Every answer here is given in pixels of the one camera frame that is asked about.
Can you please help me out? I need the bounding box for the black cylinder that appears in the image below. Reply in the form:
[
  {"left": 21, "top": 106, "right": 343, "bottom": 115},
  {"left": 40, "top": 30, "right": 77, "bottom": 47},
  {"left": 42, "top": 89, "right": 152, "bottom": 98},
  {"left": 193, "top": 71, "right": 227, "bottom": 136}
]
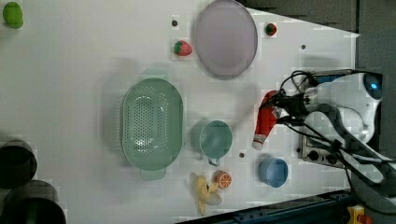
[
  {"left": 0, "top": 140, "right": 37, "bottom": 189},
  {"left": 1, "top": 180, "right": 67, "bottom": 224}
]

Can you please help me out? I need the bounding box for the red felt ketchup bottle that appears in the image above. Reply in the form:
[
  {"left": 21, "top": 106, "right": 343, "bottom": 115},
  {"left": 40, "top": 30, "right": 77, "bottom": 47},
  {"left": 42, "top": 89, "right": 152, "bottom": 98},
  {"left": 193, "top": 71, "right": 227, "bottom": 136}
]
[{"left": 252, "top": 91, "right": 281, "bottom": 150}]

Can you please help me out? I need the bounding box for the toy strawberry near colander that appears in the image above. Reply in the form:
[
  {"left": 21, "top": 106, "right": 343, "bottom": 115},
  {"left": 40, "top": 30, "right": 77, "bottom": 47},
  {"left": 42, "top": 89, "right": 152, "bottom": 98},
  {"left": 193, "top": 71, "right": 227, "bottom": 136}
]
[{"left": 173, "top": 40, "right": 192, "bottom": 56}]

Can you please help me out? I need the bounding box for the yellow and red toy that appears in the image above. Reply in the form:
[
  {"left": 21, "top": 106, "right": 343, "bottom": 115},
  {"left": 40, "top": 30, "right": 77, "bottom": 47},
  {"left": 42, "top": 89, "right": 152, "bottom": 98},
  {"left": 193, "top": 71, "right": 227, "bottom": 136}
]
[{"left": 347, "top": 204, "right": 373, "bottom": 224}]

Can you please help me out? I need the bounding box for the black cylinder upper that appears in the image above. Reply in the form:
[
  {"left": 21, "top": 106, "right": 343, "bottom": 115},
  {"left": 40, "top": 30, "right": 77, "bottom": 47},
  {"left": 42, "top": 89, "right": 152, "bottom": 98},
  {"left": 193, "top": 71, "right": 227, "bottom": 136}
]
[{"left": 0, "top": 140, "right": 37, "bottom": 189}]

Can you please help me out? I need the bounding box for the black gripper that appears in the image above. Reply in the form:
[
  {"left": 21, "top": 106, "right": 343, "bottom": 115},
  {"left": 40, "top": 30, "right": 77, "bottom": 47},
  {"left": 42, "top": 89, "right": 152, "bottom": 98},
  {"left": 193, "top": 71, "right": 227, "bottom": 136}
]
[{"left": 260, "top": 93, "right": 308, "bottom": 124}]

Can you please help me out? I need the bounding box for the toy strawberry far side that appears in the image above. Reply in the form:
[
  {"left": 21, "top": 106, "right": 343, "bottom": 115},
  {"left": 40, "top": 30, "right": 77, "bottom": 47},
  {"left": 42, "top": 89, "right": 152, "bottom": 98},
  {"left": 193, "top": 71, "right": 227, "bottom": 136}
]
[{"left": 265, "top": 23, "right": 277, "bottom": 36}]

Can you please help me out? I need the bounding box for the green mug with handle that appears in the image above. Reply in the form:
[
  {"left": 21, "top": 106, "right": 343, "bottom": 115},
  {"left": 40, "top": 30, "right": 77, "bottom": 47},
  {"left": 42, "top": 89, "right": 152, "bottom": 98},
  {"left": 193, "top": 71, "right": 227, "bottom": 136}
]
[{"left": 191, "top": 119, "right": 233, "bottom": 167}]

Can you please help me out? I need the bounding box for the toy peeled banana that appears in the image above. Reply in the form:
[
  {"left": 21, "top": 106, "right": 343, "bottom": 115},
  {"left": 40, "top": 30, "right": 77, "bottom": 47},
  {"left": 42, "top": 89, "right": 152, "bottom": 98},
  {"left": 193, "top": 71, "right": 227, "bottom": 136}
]
[{"left": 194, "top": 175, "right": 222, "bottom": 216}]

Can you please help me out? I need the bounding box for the black toaster oven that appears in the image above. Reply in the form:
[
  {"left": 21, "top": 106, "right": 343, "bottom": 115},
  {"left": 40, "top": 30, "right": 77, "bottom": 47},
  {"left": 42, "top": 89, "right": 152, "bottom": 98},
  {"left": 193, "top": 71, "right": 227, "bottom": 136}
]
[{"left": 303, "top": 72, "right": 382, "bottom": 164}]

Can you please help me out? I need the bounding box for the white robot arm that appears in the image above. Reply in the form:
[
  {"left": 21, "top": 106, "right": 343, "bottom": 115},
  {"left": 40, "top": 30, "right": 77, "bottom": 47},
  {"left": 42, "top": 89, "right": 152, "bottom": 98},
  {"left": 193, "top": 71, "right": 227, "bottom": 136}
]
[{"left": 259, "top": 69, "right": 395, "bottom": 201}]

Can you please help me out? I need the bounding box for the green perforated colander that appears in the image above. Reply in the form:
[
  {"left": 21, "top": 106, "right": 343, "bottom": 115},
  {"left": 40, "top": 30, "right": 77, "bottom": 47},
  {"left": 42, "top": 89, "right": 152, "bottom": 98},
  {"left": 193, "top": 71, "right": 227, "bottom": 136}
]
[{"left": 120, "top": 68, "right": 183, "bottom": 181}]

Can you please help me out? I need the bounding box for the green toy lime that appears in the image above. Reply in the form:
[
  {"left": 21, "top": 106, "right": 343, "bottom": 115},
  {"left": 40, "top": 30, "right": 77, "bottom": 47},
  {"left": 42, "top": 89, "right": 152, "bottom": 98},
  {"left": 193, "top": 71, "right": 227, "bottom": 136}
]
[{"left": 2, "top": 2, "right": 24, "bottom": 29}]

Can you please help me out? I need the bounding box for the blue plastic cup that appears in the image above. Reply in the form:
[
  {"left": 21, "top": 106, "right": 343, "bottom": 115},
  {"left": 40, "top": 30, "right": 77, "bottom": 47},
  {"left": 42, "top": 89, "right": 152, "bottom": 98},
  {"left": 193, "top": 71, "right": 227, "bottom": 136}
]
[{"left": 258, "top": 158, "right": 289, "bottom": 188}]

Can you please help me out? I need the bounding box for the lilac round plate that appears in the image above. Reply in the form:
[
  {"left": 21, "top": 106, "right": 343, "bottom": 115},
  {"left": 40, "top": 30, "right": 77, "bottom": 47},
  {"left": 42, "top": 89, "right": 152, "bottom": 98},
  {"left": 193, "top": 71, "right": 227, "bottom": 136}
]
[{"left": 194, "top": 0, "right": 258, "bottom": 77}]

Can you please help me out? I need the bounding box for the toy orange half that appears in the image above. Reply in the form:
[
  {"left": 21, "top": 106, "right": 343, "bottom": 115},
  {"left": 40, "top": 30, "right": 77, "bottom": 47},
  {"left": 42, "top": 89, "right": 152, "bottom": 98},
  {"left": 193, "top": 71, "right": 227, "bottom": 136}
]
[{"left": 216, "top": 171, "right": 233, "bottom": 189}]

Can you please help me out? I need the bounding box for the blue metal frame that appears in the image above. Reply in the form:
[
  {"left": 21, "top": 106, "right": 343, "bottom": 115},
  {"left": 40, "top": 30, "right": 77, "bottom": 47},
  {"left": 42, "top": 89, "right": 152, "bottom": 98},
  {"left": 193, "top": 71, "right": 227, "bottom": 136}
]
[{"left": 177, "top": 190, "right": 357, "bottom": 224}]

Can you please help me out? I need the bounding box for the black cylinder lower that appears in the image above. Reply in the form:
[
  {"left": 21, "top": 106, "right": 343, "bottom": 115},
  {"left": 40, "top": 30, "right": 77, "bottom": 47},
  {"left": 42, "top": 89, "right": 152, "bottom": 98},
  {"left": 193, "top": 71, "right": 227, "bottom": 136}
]
[{"left": 1, "top": 180, "right": 67, "bottom": 224}]

